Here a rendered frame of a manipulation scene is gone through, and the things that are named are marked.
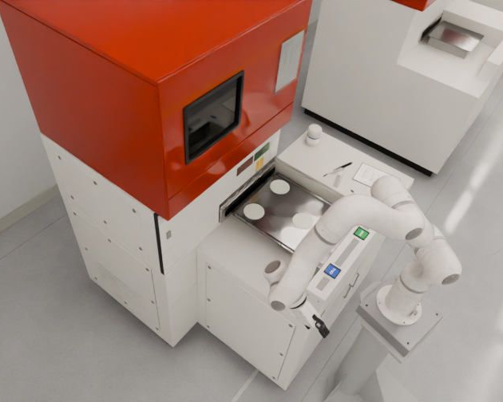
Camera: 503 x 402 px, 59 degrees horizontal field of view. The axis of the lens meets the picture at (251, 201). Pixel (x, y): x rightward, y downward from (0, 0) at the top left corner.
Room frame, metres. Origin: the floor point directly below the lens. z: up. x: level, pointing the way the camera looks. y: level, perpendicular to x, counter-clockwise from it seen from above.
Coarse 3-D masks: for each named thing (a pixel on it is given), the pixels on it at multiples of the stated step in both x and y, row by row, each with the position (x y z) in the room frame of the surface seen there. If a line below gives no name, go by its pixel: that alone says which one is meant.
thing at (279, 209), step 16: (256, 192) 1.51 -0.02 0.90; (272, 192) 1.53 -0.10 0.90; (288, 192) 1.54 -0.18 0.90; (304, 192) 1.55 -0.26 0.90; (240, 208) 1.40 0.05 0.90; (272, 208) 1.42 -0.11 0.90; (288, 208) 1.43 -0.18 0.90; (304, 208) 1.45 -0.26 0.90; (320, 208) 1.46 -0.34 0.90; (256, 224) 1.31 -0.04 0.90; (272, 224) 1.32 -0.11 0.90; (288, 224) 1.33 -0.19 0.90; (288, 240) 1.24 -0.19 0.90
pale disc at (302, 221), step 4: (296, 216) 1.39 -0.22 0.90; (300, 216) 1.39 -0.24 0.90; (304, 216) 1.40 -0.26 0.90; (308, 216) 1.40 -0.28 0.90; (292, 220) 1.36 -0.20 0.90; (296, 220) 1.36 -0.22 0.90; (300, 220) 1.37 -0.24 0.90; (304, 220) 1.37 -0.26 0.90; (308, 220) 1.37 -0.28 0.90; (312, 220) 1.38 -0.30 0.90; (296, 224) 1.34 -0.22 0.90; (300, 224) 1.34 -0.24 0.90; (304, 224) 1.35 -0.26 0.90; (308, 224) 1.35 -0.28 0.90; (312, 224) 1.35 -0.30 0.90; (300, 228) 1.32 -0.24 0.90; (304, 228) 1.32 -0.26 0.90; (308, 228) 1.33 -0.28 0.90
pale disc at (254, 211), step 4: (248, 204) 1.43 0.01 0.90; (252, 204) 1.43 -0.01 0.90; (256, 204) 1.43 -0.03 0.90; (244, 208) 1.40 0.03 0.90; (248, 208) 1.40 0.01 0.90; (252, 208) 1.41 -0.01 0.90; (256, 208) 1.41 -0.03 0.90; (260, 208) 1.41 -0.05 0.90; (244, 212) 1.37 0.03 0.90; (248, 212) 1.38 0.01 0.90; (252, 212) 1.38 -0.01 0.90; (256, 212) 1.38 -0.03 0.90; (260, 212) 1.39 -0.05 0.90; (248, 216) 1.35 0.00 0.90; (252, 216) 1.36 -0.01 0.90; (256, 216) 1.36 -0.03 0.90; (260, 216) 1.36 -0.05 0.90
